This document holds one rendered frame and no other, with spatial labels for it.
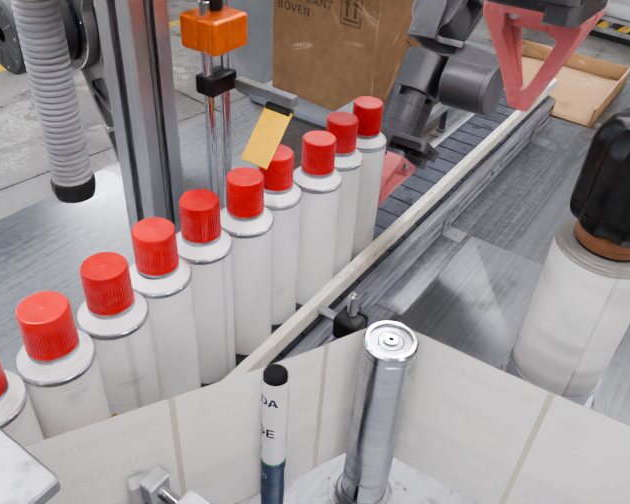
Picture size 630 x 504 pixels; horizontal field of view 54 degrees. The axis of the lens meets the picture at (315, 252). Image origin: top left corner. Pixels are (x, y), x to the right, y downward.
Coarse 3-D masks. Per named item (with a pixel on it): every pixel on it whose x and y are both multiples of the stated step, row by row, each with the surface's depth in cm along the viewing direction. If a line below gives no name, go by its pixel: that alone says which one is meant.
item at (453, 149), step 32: (480, 128) 110; (448, 160) 100; (480, 160) 101; (416, 192) 92; (448, 192) 93; (384, 224) 85; (416, 224) 86; (384, 256) 79; (352, 288) 74; (320, 320) 70; (288, 352) 66
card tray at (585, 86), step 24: (528, 48) 153; (552, 48) 150; (528, 72) 145; (576, 72) 147; (600, 72) 146; (624, 72) 143; (552, 96) 135; (576, 96) 136; (600, 96) 137; (576, 120) 126
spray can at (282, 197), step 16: (272, 160) 56; (288, 160) 57; (272, 176) 57; (288, 176) 58; (272, 192) 58; (288, 192) 59; (272, 208) 58; (288, 208) 59; (288, 224) 60; (288, 240) 61; (288, 256) 63; (288, 272) 64; (272, 288) 64; (288, 288) 65; (272, 304) 66; (288, 304) 67; (272, 320) 67
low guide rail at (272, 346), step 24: (480, 144) 98; (456, 168) 91; (432, 192) 86; (408, 216) 81; (384, 240) 76; (360, 264) 72; (336, 288) 69; (312, 312) 66; (288, 336) 63; (264, 360) 61
